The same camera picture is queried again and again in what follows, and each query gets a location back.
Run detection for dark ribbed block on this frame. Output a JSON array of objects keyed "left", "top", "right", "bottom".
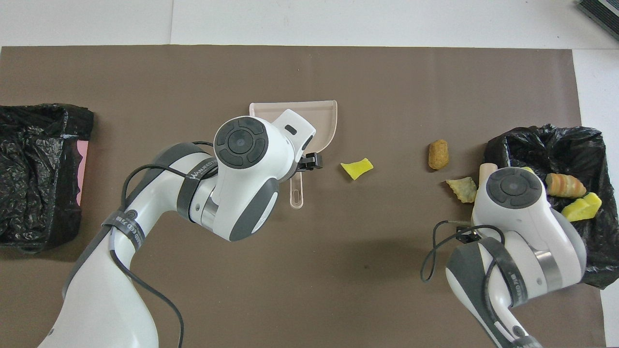
[{"left": 576, "top": 0, "right": 619, "bottom": 42}]

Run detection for black-lined bin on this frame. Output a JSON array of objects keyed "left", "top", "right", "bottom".
[
  {"left": 0, "top": 103, "right": 94, "bottom": 252},
  {"left": 484, "top": 124, "right": 619, "bottom": 290}
]

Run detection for pale chip scrap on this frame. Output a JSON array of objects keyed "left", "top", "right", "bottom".
[{"left": 445, "top": 176, "right": 479, "bottom": 204}]

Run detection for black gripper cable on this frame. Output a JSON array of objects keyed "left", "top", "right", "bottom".
[
  {"left": 421, "top": 220, "right": 506, "bottom": 282},
  {"left": 109, "top": 140, "right": 216, "bottom": 348}
]

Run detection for yellow green sponge scrap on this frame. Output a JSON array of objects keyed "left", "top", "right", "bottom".
[{"left": 560, "top": 192, "right": 603, "bottom": 223}]

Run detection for pink bin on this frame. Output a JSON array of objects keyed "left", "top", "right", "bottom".
[{"left": 75, "top": 139, "right": 90, "bottom": 206}]

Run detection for beige hand brush black bristles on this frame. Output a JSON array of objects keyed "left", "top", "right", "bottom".
[{"left": 479, "top": 163, "right": 499, "bottom": 187}]

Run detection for small yellow sponge scrap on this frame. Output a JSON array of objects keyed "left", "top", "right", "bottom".
[{"left": 340, "top": 158, "right": 374, "bottom": 181}]

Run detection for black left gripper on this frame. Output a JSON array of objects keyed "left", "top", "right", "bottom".
[{"left": 293, "top": 152, "right": 324, "bottom": 173}]

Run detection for beige plastic dustpan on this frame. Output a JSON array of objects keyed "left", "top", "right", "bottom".
[{"left": 249, "top": 100, "right": 338, "bottom": 209}]

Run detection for orange striped bread scrap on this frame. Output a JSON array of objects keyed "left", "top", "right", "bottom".
[{"left": 545, "top": 173, "right": 587, "bottom": 198}]

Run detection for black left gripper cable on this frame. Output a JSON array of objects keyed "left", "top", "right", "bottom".
[{"left": 109, "top": 140, "right": 216, "bottom": 348}]

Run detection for brown croquette scrap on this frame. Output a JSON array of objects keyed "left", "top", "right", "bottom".
[{"left": 428, "top": 139, "right": 450, "bottom": 170}]

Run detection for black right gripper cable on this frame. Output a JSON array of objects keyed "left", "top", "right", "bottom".
[{"left": 421, "top": 220, "right": 506, "bottom": 282}]

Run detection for right black-lined bin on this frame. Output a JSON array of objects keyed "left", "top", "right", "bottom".
[{"left": 0, "top": 103, "right": 94, "bottom": 252}]

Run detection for brown table mat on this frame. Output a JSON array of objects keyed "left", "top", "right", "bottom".
[{"left": 0, "top": 45, "right": 607, "bottom": 348}]

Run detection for left black-lined bin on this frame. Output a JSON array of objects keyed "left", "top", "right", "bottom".
[{"left": 484, "top": 124, "right": 619, "bottom": 290}]

